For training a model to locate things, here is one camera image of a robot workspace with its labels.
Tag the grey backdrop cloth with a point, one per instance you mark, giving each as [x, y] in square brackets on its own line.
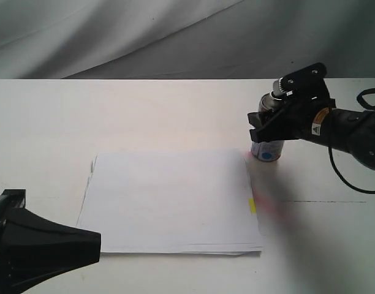
[184, 39]

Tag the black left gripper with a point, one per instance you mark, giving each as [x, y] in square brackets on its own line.
[34, 249]

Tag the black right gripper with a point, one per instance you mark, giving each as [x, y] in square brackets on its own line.
[303, 116]

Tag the silver spray paint can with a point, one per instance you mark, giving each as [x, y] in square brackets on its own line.
[267, 151]

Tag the white paper stack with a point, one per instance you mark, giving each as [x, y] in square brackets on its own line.
[171, 202]

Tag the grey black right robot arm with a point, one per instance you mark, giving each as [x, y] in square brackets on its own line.
[352, 132]

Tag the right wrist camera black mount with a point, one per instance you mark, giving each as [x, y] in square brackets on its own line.
[300, 79]

